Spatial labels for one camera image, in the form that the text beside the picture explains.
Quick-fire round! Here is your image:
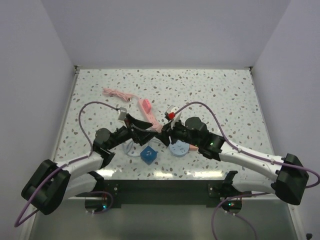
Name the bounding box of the aluminium front rail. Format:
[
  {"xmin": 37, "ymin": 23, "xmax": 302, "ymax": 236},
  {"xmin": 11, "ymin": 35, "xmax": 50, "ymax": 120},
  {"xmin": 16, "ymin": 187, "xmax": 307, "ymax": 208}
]
[{"xmin": 67, "ymin": 178, "xmax": 297, "ymax": 208}]

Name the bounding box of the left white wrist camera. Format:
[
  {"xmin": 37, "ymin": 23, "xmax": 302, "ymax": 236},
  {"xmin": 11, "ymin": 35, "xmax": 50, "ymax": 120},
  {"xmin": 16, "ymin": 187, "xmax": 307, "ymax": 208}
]
[{"xmin": 117, "ymin": 107, "xmax": 128, "ymax": 122}]

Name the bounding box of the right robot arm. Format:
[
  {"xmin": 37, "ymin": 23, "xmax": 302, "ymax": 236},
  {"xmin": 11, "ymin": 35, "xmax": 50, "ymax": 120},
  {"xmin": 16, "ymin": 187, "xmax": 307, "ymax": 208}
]
[{"xmin": 156, "ymin": 117, "xmax": 309, "ymax": 206}]

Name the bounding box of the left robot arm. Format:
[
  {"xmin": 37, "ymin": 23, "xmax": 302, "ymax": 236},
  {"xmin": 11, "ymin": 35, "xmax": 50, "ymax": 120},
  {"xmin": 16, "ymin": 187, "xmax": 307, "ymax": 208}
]
[{"xmin": 21, "ymin": 113, "xmax": 158, "ymax": 215}]

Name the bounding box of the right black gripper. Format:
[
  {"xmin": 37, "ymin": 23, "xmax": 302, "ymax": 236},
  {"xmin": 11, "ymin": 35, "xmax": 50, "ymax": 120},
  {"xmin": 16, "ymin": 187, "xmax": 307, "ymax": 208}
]
[{"xmin": 155, "ymin": 117, "xmax": 200, "ymax": 148}]

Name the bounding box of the orange pink plug adapter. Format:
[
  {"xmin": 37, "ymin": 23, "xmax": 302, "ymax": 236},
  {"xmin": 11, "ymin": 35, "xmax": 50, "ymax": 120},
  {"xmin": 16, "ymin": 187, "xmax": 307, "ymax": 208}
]
[{"xmin": 189, "ymin": 144, "xmax": 198, "ymax": 151}]

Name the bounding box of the blue round socket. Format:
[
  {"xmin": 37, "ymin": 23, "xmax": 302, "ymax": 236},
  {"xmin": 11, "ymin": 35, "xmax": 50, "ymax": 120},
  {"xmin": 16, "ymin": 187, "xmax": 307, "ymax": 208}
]
[{"xmin": 169, "ymin": 140, "xmax": 190, "ymax": 157}]

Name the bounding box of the blue cube socket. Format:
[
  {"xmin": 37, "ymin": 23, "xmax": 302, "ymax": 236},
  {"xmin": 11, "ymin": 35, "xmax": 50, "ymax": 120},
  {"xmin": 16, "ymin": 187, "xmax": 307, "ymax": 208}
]
[{"xmin": 140, "ymin": 146, "xmax": 158, "ymax": 165}]

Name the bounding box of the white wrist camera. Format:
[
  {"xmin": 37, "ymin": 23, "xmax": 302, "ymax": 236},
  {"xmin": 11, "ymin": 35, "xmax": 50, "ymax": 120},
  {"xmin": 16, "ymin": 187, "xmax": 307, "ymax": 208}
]
[
  {"xmin": 117, "ymin": 107, "xmax": 128, "ymax": 122},
  {"xmin": 164, "ymin": 105, "xmax": 181, "ymax": 121}
]

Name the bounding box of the pink power strip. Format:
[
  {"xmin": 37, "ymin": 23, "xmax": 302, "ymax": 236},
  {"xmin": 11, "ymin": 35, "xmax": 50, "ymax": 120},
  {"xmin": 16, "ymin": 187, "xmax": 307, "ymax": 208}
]
[{"xmin": 102, "ymin": 87, "xmax": 163, "ymax": 133}]

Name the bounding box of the purple cable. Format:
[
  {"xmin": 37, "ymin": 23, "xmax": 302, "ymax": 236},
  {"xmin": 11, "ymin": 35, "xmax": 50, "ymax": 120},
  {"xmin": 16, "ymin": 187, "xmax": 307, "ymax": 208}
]
[
  {"xmin": 174, "ymin": 101, "xmax": 320, "ymax": 240},
  {"xmin": 13, "ymin": 101, "xmax": 121, "ymax": 228}
]

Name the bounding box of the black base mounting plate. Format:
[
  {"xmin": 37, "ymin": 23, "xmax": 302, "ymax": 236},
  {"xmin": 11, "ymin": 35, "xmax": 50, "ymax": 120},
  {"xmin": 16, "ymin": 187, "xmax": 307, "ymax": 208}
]
[{"xmin": 74, "ymin": 178, "xmax": 253, "ymax": 210}]

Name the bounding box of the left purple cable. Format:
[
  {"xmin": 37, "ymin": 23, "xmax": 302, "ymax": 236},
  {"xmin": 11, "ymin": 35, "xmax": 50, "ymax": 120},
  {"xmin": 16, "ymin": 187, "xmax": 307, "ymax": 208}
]
[{"xmin": 13, "ymin": 101, "xmax": 121, "ymax": 228}]

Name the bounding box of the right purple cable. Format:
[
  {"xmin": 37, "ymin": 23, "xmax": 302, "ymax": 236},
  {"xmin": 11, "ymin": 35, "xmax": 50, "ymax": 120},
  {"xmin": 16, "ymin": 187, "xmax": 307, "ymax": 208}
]
[{"xmin": 174, "ymin": 101, "xmax": 320, "ymax": 240}]

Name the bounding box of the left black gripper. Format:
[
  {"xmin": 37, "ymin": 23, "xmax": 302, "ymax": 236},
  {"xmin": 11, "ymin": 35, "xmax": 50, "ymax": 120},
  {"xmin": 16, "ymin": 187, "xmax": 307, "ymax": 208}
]
[{"xmin": 106, "ymin": 113, "xmax": 158, "ymax": 150}]

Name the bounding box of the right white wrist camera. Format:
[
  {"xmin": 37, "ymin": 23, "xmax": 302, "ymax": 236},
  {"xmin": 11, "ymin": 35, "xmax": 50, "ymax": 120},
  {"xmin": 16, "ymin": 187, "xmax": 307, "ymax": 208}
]
[{"xmin": 164, "ymin": 105, "xmax": 181, "ymax": 121}]

